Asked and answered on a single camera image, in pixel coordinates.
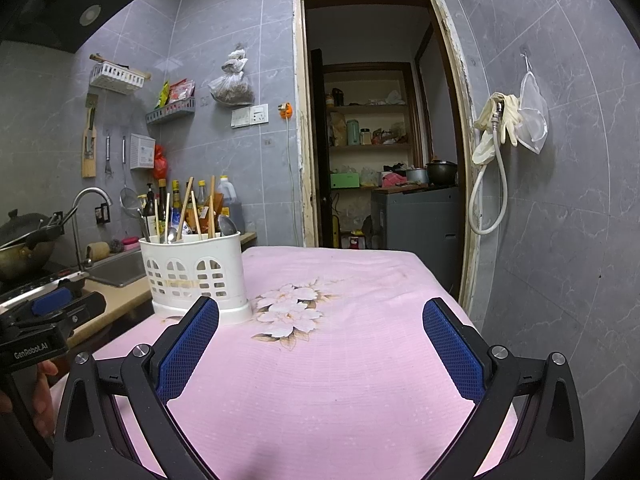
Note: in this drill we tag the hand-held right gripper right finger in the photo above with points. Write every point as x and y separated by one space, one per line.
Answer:
455 355

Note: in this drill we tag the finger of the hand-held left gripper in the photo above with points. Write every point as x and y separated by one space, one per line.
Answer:
50 301
85 310

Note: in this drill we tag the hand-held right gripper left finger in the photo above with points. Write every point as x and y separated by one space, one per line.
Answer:
185 347

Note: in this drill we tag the white plastic utensil holder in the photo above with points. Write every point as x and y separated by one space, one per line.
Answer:
195 270

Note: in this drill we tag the shiny metal spoon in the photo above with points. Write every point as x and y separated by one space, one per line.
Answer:
227 225

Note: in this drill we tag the person's left hand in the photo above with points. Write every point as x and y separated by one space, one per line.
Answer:
44 400

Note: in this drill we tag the steel sink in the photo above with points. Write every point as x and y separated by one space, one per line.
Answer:
117 270

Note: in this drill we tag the dark wok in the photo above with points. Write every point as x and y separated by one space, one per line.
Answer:
25 250

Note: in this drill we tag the tan loofah scrubber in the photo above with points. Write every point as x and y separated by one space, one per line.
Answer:
97 250

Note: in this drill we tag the dark steel wool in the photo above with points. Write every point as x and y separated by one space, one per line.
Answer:
116 246

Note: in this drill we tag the pink sponge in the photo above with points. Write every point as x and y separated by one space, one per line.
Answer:
131 241

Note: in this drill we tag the metal faucet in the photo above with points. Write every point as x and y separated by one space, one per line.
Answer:
87 195

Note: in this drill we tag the metal mesh skimmer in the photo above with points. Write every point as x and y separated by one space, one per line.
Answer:
128 197

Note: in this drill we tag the pink floral tablecloth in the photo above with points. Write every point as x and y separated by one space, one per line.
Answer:
325 400

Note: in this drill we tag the grey cabinet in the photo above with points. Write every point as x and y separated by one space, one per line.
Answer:
415 220

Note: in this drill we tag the row of sauce bottles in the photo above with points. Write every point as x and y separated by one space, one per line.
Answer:
235 205

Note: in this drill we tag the hanging metal utensil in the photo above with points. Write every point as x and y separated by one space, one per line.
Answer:
107 152

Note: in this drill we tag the red plastic bag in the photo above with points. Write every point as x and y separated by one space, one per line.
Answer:
159 160

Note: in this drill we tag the black pot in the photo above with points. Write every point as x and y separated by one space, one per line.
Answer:
441 172

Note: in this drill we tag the metal pot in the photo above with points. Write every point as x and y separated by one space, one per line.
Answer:
416 175

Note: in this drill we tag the pink cloth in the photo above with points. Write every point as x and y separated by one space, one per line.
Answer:
394 178

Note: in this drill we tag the green box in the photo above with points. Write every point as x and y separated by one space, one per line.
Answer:
345 180

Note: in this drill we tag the yellow seasoning packet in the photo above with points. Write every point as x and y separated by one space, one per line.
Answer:
164 94

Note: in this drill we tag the red seasoning packet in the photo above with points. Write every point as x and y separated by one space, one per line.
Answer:
181 91

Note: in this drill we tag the cream rubber gloves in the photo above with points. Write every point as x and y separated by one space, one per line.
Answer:
500 120

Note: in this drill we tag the green jar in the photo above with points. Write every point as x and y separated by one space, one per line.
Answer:
352 132

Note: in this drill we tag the wooden stick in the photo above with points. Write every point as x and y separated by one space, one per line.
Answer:
95 57

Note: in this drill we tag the white mesh bag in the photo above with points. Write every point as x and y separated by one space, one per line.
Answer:
534 120

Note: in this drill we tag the wooden pantry shelf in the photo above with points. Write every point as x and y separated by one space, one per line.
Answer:
367 107

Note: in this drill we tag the hanging clear plastic bag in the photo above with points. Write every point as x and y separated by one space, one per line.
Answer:
231 87

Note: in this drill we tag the black range hood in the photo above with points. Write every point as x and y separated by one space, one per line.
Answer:
60 0

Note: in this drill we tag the black wall bracket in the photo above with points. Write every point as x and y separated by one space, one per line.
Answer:
102 212

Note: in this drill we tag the wooden wall knife rack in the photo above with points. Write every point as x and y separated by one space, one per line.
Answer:
89 155

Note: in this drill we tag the white wall box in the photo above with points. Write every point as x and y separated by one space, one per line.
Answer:
141 151

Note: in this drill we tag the grey wall shelf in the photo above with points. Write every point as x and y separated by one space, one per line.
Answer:
167 112

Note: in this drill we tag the white wall basket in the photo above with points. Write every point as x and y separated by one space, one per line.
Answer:
117 77

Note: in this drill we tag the white wall switch panel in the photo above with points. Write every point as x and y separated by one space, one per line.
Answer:
249 116

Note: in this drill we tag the wooden door frame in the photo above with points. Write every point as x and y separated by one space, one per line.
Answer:
298 110

